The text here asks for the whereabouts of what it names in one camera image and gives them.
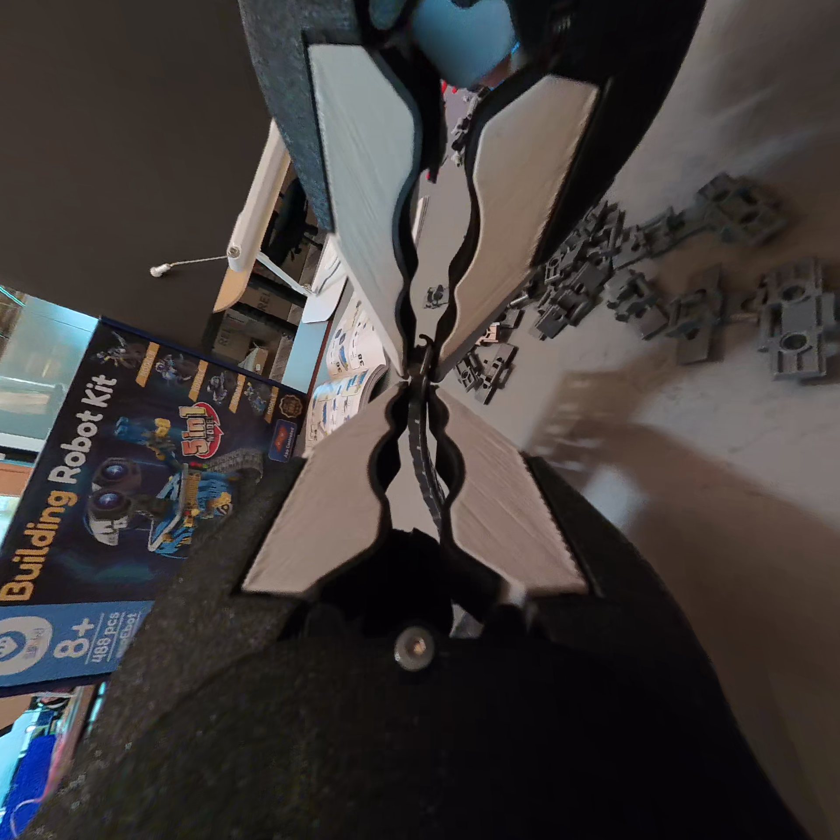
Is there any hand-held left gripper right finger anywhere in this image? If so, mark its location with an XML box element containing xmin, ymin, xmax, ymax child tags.
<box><xmin>427</xmin><ymin>386</ymin><xmax>588</xmax><ymax>602</ymax></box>

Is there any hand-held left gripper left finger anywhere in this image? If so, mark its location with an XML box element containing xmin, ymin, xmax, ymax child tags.
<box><xmin>241</xmin><ymin>381</ymin><xmax>412</xmax><ymax>599</ymax></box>

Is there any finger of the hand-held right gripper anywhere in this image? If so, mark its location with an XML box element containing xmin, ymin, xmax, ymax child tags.
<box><xmin>430</xmin><ymin>74</ymin><xmax>602</xmax><ymax>366</ymax></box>
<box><xmin>306</xmin><ymin>41</ymin><xmax>429</xmax><ymax>382</ymax></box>

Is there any grey track link chain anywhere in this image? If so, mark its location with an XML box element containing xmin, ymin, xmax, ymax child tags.
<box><xmin>406</xmin><ymin>335</ymin><xmax>448</xmax><ymax>540</ymax></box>

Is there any pile of grey track links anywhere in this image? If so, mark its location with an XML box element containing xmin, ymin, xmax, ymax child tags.
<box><xmin>423</xmin><ymin>172</ymin><xmax>829</xmax><ymax>406</ymax></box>

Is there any grey desk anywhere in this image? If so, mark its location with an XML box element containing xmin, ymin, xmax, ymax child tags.
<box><xmin>308</xmin><ymin>0</ymin><xmax>840</xmax><ymax>840</ymax></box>

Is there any white book stand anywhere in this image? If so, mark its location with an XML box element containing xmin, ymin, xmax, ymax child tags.
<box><xmin>148</xmin><ymin>120</ymin><xmax>352</xmax><ymax>327</ymax></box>

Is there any robot kit box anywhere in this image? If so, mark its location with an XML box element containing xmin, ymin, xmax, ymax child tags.
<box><xmin>0</xmin><ymin>317</ymin><xmax>311</xmax><ymax>699</ymax></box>

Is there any instruction booklet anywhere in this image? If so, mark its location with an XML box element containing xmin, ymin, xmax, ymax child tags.
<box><xmin>302</xmin><ymin>294</ymin><xmax>391</xmax><ymax>455</ymax></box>

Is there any black partition panel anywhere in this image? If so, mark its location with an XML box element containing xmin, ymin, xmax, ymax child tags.
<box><xmin>0</xmin><ymin>0</ymin><xmax>316</xmax><ymax>322</ymax></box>

